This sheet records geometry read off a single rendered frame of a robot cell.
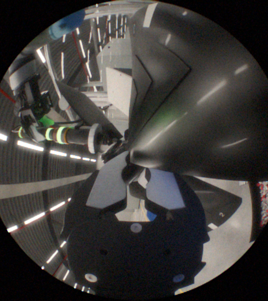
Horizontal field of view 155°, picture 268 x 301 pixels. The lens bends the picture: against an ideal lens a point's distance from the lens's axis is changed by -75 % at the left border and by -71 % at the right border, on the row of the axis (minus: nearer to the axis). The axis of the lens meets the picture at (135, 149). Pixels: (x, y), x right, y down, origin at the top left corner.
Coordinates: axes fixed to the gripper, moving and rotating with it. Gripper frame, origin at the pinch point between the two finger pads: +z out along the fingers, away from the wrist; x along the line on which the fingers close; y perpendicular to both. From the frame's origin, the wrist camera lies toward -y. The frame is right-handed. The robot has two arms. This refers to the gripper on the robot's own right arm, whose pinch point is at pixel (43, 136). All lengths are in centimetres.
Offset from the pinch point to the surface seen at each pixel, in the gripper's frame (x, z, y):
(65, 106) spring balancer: 60, 31, -38
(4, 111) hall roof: 121, 45, -453
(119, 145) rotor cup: 1.7, 2.1, 25.7
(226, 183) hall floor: 8, 58, 148
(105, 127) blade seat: 7.8, 2.1, 20.2
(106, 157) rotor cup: -2.0, 2.7, 22.8
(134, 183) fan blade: -3.1, 19.5, 32.4
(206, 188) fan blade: -10.5, -2.8, 46.4
